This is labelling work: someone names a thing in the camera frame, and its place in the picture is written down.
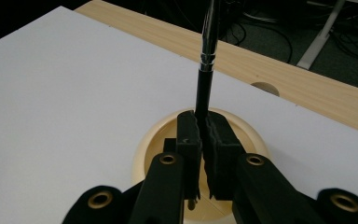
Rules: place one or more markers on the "white table board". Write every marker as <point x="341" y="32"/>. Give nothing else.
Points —
<point x="74" y="102"/>

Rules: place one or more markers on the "black metal rod tool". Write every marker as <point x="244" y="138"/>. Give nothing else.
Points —
<point x="204" y="90"/>

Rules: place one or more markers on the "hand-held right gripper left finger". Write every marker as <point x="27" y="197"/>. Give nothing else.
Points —
<point x="161" y="186"/>

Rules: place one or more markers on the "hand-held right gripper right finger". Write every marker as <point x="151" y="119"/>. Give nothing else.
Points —
<point x="254" y="186"/>

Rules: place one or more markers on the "white metal desk frame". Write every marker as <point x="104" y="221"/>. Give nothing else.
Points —
<point x="321" y="34"/>

